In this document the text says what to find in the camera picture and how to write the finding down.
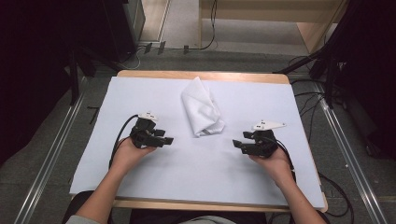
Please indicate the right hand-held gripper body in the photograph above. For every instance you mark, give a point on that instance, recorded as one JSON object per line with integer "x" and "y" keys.
{"x": 263, "y": 144}

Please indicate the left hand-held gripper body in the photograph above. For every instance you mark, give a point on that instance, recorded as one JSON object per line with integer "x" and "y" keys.
{"x": 143, "y": 137}

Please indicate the white mesh laundry bag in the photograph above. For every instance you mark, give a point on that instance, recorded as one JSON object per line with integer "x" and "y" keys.
{"x": 200, "y": 109}

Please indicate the person's left hand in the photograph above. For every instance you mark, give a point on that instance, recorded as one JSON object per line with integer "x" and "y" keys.
{"x": 127, "y": 155}

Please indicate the person's right hand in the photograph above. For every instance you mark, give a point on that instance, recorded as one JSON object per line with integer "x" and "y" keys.
{"x": 277, "y": 166}

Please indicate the white table sheet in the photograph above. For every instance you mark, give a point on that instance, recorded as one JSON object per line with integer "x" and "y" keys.
{"x": 193, "y": 168}

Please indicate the wooden table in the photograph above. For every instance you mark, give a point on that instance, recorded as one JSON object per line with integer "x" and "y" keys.
{"x": 174, "y": 74}

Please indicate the person's dark lap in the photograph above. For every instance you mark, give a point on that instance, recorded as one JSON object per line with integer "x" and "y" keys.
{"x": 162, "y": 217}

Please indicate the black stand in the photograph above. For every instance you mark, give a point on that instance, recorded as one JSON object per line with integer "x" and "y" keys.
{"x": 327, "y": 68}
{"x": 74, "y": 81}

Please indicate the person's grey sleeve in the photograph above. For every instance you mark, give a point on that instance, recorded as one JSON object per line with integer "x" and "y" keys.
{"x": 77, "y": 220}

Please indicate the black cabinet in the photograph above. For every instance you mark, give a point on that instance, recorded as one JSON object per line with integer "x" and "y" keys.
{"x": 120, "y": 28}

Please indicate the light wooden desk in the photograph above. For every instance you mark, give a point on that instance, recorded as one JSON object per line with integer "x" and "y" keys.
{"x": 311, "y": 34}

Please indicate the black curtain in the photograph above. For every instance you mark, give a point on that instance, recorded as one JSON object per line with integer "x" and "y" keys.
{"x": 370, "y": 68}
{"x": 34, "y": 77}

